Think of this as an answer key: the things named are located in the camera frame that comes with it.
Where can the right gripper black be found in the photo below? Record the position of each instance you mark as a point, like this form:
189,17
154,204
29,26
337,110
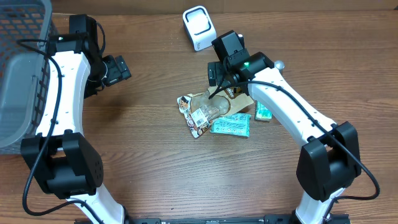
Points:
212,74

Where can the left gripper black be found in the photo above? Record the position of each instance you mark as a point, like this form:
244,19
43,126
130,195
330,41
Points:
120,70

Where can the brown snack bag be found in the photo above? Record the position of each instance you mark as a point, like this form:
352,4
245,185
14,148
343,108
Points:
200,111

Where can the teal snack packet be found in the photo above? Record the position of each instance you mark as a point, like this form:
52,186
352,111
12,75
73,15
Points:
237,124

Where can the teal tissue pack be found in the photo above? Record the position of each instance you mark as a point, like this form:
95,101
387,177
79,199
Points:
262,113

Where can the yellow liquid bottle silver cap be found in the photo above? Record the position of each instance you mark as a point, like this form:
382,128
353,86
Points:
279,65

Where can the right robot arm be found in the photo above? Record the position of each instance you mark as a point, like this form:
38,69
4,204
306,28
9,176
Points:
329,155

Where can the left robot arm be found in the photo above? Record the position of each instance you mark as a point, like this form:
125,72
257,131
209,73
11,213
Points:
60,158

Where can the white barcode scanner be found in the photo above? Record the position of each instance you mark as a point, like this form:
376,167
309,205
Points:
199,27

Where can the grey plastic mesh basket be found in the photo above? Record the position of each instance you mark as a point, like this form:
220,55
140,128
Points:
25,26

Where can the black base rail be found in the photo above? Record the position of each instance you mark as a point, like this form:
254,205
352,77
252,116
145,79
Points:
205,221

